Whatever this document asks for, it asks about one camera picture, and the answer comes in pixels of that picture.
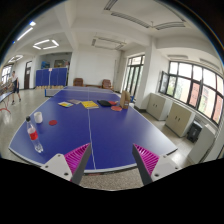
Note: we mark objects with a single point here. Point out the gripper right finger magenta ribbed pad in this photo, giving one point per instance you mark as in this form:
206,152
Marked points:
151,166

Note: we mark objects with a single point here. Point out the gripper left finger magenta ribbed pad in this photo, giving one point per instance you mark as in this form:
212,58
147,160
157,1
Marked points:
70,166

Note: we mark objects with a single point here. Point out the small red round lid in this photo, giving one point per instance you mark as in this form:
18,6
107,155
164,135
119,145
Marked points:
52,122

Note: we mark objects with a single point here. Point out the clear bottle red label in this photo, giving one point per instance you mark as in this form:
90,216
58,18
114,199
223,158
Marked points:
32,132

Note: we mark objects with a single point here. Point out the near beige cabinet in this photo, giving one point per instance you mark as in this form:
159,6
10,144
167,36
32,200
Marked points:
179,119

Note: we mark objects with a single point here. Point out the beige cabinet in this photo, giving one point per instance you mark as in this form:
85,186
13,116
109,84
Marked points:
179,119
158,106

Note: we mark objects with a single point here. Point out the blue table tennis table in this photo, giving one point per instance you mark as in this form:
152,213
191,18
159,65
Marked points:
111,134

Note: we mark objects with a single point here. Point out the white paper cup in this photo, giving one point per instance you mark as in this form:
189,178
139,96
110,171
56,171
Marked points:
38,117

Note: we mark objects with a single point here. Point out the colourful picture book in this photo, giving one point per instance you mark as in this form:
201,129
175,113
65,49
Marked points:
65,104

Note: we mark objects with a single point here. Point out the far beige cabinet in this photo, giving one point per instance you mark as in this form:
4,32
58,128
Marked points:
158,106

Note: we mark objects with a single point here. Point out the black bin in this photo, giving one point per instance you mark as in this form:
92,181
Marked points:
194,131

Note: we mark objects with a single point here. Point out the yellow book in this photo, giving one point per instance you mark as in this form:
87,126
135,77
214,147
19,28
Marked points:
89,104

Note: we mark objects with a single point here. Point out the grey flat booklet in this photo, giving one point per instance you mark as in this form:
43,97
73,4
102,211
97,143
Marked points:
73,101

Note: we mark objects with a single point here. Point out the red table tennis paddle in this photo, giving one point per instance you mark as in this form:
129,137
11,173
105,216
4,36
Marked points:
116,108

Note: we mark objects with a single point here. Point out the black pouch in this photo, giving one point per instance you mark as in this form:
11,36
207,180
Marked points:
104,103

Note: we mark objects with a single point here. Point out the left brown armchair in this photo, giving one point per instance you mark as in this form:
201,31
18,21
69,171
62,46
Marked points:
78,82

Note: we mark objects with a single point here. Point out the brown armchair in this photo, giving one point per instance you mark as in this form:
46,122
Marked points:
78,82
106,84

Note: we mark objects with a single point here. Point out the right brown armchair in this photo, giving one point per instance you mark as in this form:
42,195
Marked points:
106,84

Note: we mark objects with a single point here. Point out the blue folded tennis tables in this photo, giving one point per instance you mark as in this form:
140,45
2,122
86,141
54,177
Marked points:
51,77

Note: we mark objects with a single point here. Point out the person in dark shorts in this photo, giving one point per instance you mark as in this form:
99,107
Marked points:
15,83

